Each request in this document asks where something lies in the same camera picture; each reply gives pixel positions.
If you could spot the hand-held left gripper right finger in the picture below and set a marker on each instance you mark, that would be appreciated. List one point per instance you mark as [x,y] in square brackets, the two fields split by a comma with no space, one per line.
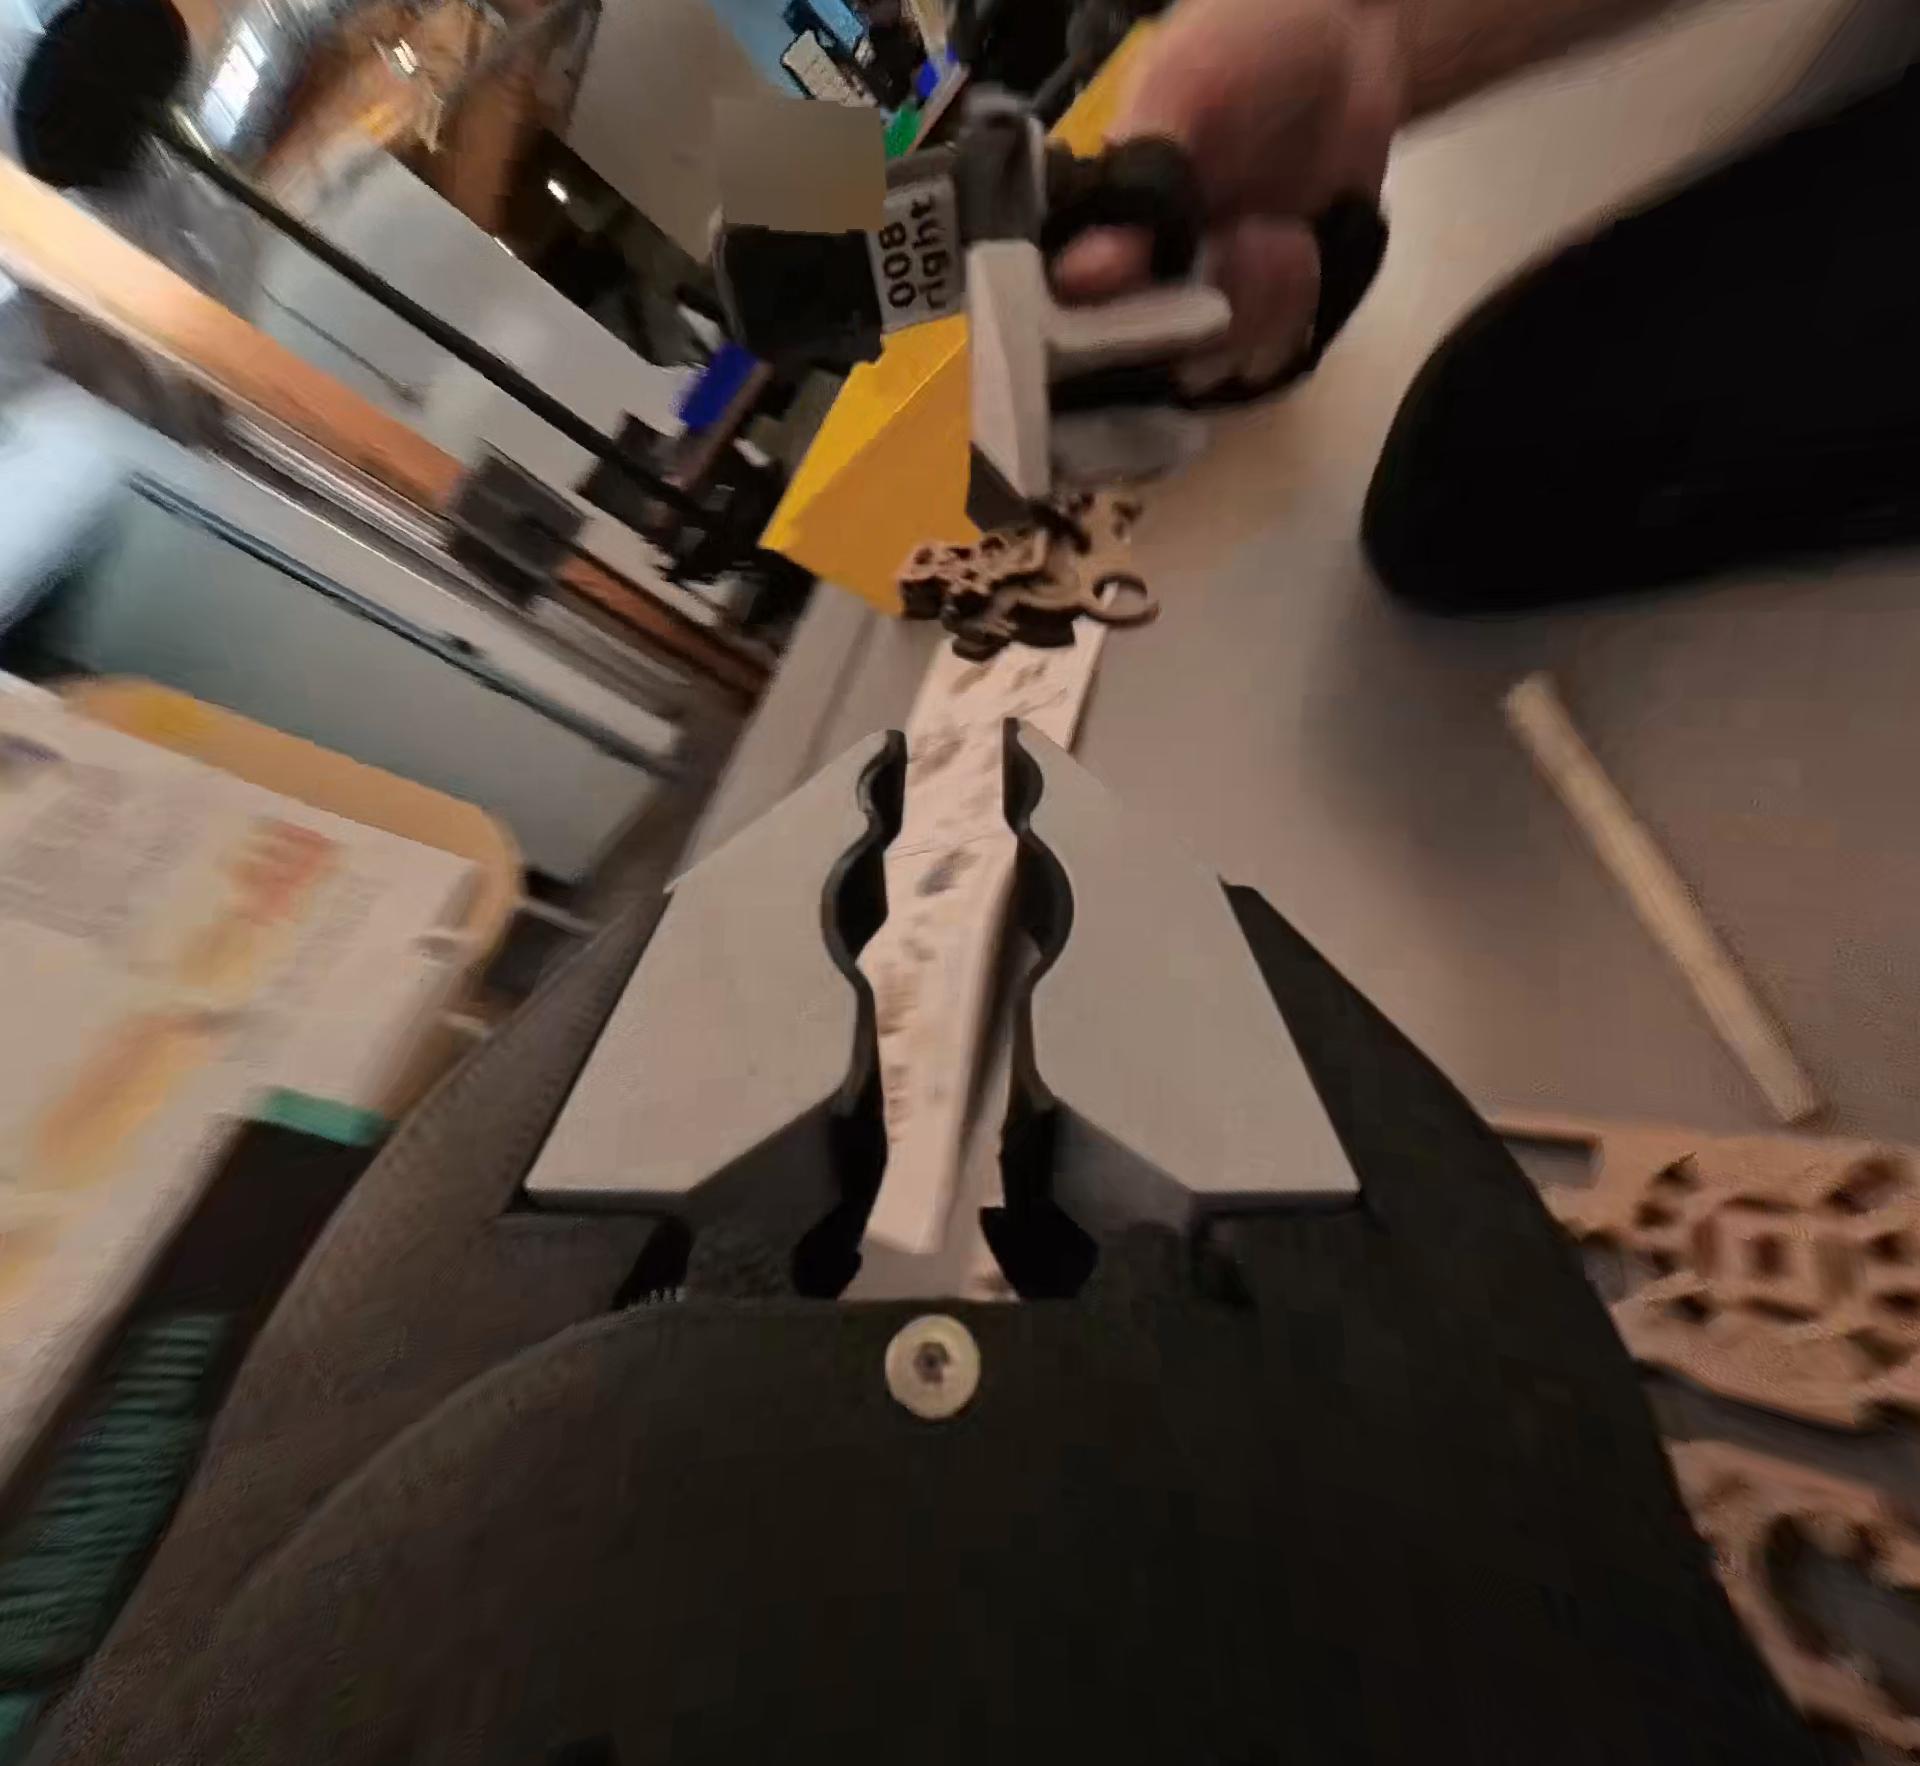
[1184,1047]

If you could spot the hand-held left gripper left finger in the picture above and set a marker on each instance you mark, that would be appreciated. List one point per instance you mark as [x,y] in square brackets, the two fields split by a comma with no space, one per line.
[703,1047]

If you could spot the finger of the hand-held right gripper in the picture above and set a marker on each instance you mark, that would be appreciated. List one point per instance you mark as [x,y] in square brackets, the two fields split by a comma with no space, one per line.
[1007,387]

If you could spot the small wooden model assembly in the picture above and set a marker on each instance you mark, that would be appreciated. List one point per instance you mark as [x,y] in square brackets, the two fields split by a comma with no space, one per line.
[1004,580]

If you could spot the laser-cut wooden parts sheet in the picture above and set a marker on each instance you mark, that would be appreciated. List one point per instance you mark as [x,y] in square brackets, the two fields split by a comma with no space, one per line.
[1769,1272]

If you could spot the person's right hand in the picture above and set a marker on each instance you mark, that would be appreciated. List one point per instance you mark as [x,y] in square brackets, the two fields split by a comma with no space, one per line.
[1275,101]

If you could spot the yellow plastic bin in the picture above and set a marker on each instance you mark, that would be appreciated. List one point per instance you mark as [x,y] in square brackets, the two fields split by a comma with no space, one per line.
[871,477]

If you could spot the illustrated instruction booklet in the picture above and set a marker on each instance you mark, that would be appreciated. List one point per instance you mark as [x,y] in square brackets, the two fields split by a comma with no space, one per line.
[960,807]

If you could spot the thin wooden stick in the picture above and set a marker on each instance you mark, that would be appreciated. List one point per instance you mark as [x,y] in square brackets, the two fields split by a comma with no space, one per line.
[1650,897]

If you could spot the wooden board with instruction sheet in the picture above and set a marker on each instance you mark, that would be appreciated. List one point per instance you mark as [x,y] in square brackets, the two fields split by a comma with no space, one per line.
[150,926]

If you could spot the black padded wrist rest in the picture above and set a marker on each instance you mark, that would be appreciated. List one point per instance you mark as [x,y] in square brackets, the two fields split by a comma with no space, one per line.
[1650,446]

